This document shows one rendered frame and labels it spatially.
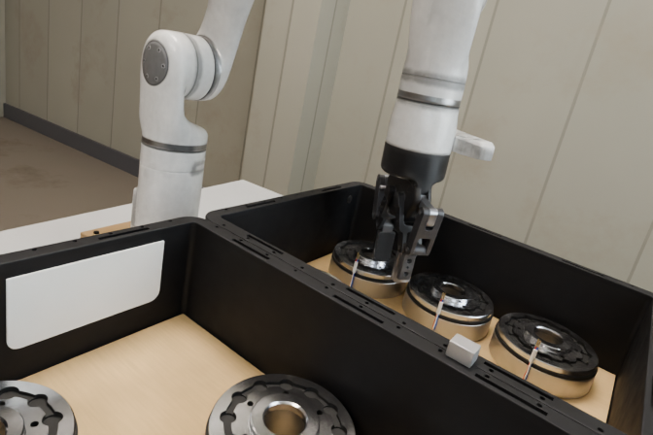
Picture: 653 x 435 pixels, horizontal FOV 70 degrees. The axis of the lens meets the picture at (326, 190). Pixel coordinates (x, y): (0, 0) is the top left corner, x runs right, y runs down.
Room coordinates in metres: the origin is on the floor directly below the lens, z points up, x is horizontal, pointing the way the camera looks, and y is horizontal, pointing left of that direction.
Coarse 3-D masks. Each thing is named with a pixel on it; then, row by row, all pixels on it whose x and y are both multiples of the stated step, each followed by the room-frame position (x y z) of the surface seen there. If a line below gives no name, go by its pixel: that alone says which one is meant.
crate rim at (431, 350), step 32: (160, 224) 0.39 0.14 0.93; (192, 224) 0.41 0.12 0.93; (0, 256) 0.28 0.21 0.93; (32, 256) 0.29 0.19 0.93; (64, 256) 0.31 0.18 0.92; (256, 256) 0.36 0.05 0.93; (320, 288) 0.33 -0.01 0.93; (384, 320) 0.30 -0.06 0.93; (416, 352) 0.28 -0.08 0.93; (480, 384) 0.25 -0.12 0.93; (544, 416) 0.23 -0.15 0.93
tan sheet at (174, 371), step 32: (192, 320) 0.40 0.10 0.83; (96, 352) 0.33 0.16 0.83; (128, 352) 0.33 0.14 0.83; (160, 352) 0.34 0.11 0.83; (192, 352) 0.35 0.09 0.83; (224, 352) 0.36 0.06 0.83; (64, 384) 0.29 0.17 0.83; (96, 384) 0.29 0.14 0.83; (128, 384) 0.30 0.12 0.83; (160, 384) 0.31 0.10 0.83; (192, 384) 0.31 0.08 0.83; (224, 384) 0.32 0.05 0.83; (96, 416) 0.26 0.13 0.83; (128, 416) 0.27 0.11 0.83; (160, 416) 0.27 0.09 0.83; (192, 416) 0.28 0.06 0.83
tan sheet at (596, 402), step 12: (312, 264) 0.57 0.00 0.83; (324, 264) 0.58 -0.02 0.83; (384, 300) 0.51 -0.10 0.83; (396, 300) 0.52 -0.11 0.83; (492, 324) 0.51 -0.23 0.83; (492, 360) 0.43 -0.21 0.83; (600, 372) 0.45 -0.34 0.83; (600, 384) 0.43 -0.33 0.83; (612, 384) 0.44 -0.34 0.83; (588, 396) 0.40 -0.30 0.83; (600, 396) 0.41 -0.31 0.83; (588, 408) 0.39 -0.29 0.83; (600, 408) 0.39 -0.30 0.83
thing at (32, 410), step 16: (0, 384) 0.24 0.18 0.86; (16, 384) 0.25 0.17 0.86; (32, 384) 0.25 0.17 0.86; (0, 400) 0.23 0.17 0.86; (16, 400) 0.23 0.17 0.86; (32, 400) 0.24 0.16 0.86; (48, 400) 0.24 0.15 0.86; (64, 400) 0.24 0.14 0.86; (32, 416) 0.22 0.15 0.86; (48, 416) 0.23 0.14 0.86; (64, 416) 0.23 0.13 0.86; (32, 432) 0.21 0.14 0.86; (48, 432) 0.22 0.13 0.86; (64, 432) 0.22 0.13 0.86
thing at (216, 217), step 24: (312, 192) 0.57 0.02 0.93; (336, 192) 0.61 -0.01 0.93; (216, 216) 0.43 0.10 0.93; (240, 216) 0.46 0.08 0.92; (504, 240) 0.54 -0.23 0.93; (576, 264) 0.50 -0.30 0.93; (336, 288) 0.33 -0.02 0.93; (624, 288) 0.47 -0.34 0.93; (384, 312) 0.31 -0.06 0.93; (432, 336) 0.29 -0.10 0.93; (648, 336) 0.37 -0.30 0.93; (480, 360) 0.28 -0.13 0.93; (648, 360) 0.32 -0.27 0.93; (528, 384) 0.26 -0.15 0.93; (648, 384) 0.29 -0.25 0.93; (552, 408) 0.24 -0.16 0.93; (576, 408) 0.25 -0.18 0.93; (648, 408) 0.26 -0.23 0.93; (600, 432) 0.23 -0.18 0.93; (648, 432) 0.24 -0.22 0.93
